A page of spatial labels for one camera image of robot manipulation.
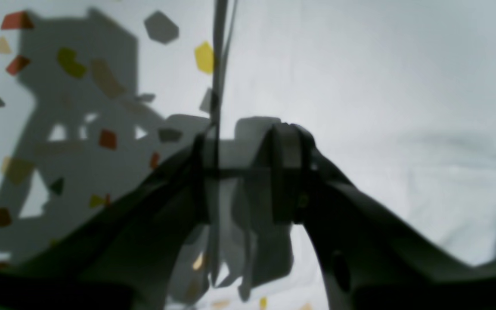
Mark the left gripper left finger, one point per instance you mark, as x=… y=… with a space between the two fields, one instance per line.
x=122 y=259

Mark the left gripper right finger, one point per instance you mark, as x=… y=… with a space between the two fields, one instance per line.
x=370 y=259

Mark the white T-shirt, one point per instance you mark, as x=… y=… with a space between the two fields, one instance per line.
x=400 y=95

